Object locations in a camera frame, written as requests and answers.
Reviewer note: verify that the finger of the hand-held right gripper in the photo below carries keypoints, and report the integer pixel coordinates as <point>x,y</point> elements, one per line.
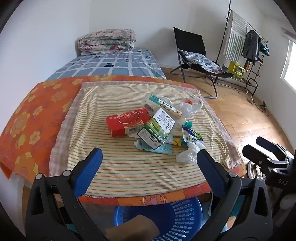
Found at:
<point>254,151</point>
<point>266,141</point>

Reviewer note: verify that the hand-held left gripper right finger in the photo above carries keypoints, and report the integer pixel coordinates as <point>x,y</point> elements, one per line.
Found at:
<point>212,171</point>

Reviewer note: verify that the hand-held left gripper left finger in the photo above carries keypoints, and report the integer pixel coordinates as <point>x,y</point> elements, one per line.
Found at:
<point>89,169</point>

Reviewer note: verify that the white plastic bag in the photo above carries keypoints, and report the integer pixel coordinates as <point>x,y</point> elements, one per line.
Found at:
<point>187,155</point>

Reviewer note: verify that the green white snack wrapper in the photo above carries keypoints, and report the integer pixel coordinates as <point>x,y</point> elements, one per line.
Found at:
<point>190,136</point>

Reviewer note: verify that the teal squeezed tube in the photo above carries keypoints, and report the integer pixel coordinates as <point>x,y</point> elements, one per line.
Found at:
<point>161,148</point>

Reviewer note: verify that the red cardboard box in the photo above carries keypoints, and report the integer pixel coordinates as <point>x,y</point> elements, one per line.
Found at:
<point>124,120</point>

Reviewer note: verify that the blue plastic basket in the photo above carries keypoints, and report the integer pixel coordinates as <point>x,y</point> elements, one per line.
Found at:
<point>171,220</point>

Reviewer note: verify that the clear bag with orange scrap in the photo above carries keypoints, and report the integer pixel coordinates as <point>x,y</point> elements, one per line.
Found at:
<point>192,106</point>

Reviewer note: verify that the green white milk carton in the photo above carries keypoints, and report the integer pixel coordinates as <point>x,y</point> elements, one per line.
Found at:
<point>157,125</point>

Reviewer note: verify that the crushed clear plastic bottle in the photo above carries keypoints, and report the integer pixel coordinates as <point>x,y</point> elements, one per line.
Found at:
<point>155,99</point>

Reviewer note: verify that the yellow striped cloth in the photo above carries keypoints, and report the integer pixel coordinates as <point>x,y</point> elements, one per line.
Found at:
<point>129,171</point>

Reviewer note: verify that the black clothes rack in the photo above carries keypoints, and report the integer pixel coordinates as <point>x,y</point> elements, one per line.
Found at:
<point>256,87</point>

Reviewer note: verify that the brown cardboard piece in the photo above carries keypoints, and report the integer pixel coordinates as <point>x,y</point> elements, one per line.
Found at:
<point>136,227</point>

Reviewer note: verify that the yellow plastic crate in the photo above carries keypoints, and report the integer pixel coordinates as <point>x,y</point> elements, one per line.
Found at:
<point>237,69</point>

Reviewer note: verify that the window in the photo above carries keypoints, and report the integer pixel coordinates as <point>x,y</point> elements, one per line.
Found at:
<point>291,67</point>

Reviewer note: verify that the blue garment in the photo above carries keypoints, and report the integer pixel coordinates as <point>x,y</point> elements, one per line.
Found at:
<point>265,49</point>

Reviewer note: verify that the dark jacket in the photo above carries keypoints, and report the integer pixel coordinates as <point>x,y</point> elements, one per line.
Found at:
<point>251,46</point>

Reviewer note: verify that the checked chair cushion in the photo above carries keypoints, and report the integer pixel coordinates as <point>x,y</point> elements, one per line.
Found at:
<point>201,60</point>

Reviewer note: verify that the blue checked bed sheet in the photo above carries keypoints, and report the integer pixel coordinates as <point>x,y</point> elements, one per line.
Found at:
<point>111,64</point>

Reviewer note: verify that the striped towel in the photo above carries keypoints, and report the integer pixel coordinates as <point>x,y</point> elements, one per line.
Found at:
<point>234,34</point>

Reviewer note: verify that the black folding chair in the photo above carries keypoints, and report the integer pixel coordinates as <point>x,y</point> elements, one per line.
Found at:
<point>189,39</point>

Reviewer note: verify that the folded floral quilt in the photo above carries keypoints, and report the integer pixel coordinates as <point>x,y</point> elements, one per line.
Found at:
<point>106,41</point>

